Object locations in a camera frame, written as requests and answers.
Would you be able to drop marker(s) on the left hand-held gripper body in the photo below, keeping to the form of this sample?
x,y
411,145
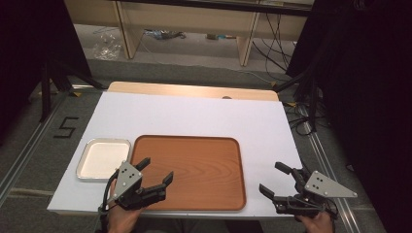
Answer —
x,y
127,180

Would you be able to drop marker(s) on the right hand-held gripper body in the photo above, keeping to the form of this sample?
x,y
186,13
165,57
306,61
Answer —
x,y
319,189

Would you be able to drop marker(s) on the person's right hand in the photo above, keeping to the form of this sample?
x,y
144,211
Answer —
x,y
315,224

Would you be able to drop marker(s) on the person's left hand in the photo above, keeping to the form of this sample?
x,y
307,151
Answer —
x,y
123,220

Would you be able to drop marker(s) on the small white metal-rimmed tray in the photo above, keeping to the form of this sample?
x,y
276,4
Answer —
x,y
102,158

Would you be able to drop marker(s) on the brown wooden tray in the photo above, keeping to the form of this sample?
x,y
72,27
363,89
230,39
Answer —
x,y
194,171

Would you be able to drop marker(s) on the white table cover board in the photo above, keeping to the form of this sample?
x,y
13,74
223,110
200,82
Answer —
x,y
194,116

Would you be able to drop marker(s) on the black metal stand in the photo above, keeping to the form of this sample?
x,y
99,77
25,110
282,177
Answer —
x,y
46,90
311,97

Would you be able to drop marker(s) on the light wooden table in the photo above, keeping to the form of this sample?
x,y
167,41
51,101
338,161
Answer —
x,y
181,90

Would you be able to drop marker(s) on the black curtain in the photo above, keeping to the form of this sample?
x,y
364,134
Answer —
x,y
372,97
29,48

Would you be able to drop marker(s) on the clear plastic bag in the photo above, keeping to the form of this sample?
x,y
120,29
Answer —
x,y
107,47

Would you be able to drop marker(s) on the blue crumpled wrapper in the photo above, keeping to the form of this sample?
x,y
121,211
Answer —
x,y
163,34

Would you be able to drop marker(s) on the metal floor rail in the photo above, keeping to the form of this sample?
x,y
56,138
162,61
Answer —
x,y
29,142
324,161

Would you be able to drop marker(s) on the light wooden desk frame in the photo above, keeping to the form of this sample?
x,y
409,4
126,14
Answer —
x,y
191,16

